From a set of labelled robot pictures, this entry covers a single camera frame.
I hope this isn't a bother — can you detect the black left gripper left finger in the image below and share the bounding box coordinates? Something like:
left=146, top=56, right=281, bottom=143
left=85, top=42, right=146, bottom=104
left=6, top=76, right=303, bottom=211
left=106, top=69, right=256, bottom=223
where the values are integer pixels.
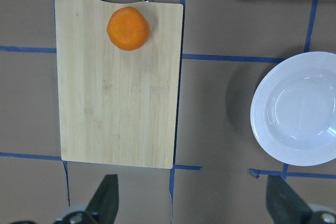
left=86, top=174, right=119, bottom=224

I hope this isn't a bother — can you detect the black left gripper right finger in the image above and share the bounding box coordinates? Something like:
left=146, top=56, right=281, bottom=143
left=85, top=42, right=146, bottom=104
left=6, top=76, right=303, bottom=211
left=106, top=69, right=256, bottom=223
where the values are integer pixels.
left=266, top=175, right=313, bottom=224

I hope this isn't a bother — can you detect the white ceramic plate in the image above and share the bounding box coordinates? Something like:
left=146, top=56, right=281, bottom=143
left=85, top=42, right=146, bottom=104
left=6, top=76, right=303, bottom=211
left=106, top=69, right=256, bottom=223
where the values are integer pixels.
left=250, top=51, right=335, bottom=166

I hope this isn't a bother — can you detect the orange fruit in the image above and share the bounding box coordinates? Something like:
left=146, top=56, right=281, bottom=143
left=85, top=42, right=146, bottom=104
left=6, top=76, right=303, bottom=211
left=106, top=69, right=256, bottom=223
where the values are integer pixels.
left=107, top=6, right=150, bottom=51

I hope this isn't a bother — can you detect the bamboo cutting board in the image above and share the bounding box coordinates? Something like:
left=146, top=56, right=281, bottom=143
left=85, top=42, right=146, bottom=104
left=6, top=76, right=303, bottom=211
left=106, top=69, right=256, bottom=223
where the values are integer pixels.
left=55, top=0, right=184, bottom=169

